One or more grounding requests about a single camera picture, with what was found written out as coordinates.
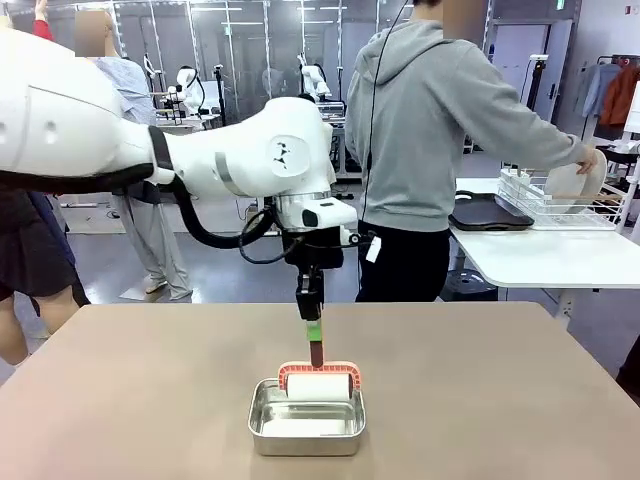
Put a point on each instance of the light blue hanging shirt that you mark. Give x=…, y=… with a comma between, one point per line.
x=597, y=90

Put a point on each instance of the person's right hand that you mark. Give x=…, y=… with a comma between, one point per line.
x=587, y=162

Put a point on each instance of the pink lint roller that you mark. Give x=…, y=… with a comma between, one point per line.
x=320, y=387

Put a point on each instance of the white side table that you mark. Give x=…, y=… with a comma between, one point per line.
x=550, y=260

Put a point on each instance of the rectangular steel container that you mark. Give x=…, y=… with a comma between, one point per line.
x=305, y=445

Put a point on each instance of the person in black skirt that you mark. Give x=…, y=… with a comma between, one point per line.
x=35, y=250

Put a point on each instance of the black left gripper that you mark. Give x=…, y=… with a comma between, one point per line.
x=312, y=252

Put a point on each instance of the person's right forearm grey sleeve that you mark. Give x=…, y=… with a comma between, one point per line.
x=550, y=142

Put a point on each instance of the person in grey hoodie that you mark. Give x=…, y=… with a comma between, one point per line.
x=410, y=125

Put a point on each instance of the black tripod stand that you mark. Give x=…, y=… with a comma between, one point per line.
x=536, y=90

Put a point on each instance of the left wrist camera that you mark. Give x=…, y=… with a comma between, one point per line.
x=347, y=235

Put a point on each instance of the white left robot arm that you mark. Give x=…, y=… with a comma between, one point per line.
x=250, y=150

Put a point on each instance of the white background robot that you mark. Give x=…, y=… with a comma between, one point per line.
x=187, y=80
x=315, y=75

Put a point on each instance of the rust orange hanging jacket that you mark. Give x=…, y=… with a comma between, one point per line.
x=622, y=97

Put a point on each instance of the figure in red jacket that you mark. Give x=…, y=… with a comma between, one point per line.
x=44, y=25

